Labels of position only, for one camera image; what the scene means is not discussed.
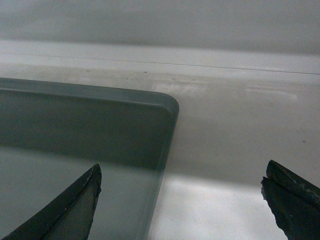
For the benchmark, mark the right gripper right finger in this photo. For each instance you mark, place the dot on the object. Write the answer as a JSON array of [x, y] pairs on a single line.
[[294, 202]]

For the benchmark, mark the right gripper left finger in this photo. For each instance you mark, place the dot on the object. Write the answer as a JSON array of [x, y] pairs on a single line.
[[69, 216]]

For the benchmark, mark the grey rectangular serving tray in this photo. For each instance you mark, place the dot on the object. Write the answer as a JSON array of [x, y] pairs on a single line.
[[52, 133]]

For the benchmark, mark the white top shelf board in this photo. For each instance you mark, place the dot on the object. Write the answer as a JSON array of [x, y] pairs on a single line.
[[238, 110]]

